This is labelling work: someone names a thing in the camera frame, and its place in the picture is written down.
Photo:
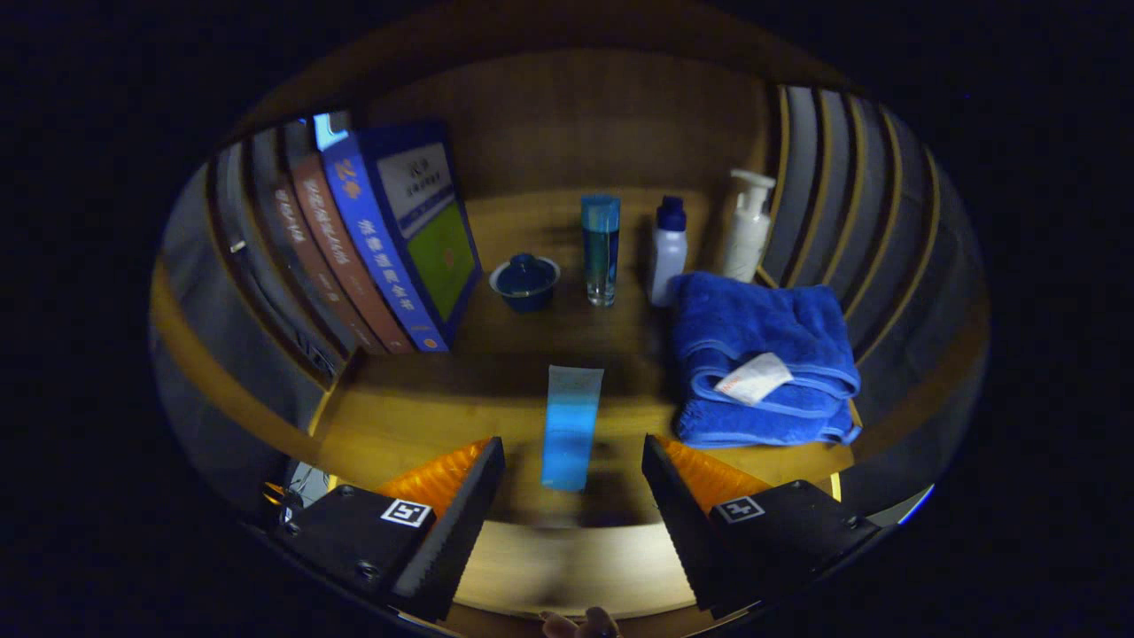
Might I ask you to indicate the light blue tube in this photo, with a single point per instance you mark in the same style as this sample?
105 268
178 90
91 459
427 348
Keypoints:
571 434

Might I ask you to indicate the wooden cabinet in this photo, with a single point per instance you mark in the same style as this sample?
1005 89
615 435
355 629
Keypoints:
602 115

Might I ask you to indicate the folded blue towel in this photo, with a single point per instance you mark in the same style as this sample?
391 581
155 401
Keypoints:
762 323

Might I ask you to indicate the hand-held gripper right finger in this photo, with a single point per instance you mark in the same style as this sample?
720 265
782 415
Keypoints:
682 532

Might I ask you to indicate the dark brown book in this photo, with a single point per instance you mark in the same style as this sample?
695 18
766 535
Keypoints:
310 257

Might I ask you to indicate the blue lidded teacup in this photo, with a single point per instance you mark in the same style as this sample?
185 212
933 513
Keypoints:
525 282

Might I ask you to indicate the white pump bottle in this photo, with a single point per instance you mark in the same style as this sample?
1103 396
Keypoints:
746 235

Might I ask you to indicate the thick blue book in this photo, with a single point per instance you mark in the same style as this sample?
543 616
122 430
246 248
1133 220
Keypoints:
425 239

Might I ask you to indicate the clear blue bottle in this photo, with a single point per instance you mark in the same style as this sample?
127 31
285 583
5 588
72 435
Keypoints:
601 248

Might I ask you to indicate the white bottle with blue cap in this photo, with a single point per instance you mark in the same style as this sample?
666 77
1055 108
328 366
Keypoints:
668 257

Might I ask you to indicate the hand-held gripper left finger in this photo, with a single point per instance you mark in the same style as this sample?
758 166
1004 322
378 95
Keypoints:
456 532

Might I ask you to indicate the wooden countertop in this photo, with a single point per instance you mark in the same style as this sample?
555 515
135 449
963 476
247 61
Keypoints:
425 416

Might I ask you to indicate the reddish brown book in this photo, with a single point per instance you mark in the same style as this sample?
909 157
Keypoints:
341 257

